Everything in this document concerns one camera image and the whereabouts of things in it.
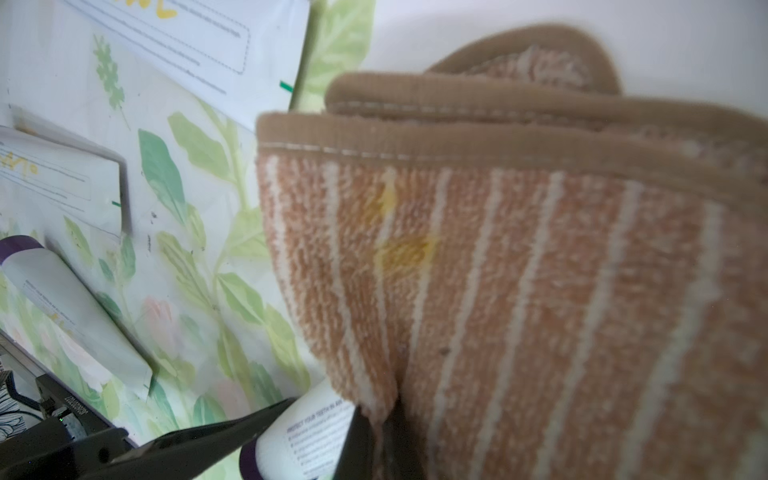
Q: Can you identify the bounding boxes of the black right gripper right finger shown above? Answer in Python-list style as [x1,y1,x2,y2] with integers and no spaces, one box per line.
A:
[381,401,426,480]

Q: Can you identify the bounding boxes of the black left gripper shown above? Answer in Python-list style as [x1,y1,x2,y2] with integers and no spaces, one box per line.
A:
[1,371,295,479]

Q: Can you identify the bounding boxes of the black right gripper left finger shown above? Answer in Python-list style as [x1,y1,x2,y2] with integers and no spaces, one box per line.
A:
[333,407,376,480]

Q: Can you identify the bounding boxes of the white tube purple cap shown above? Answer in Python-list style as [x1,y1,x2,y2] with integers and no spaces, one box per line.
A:
[239,379,356,479]
[1,235,153,400]

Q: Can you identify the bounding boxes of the brown striped towel cloth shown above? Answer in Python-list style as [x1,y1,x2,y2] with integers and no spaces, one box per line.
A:
[256,25,767,479]

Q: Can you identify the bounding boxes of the white tube black cap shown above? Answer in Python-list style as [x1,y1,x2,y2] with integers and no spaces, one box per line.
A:
[1,127,123,237]

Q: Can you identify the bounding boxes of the white tube dark cap left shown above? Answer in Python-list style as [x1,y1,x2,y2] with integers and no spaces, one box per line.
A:
[68,0,310,129]

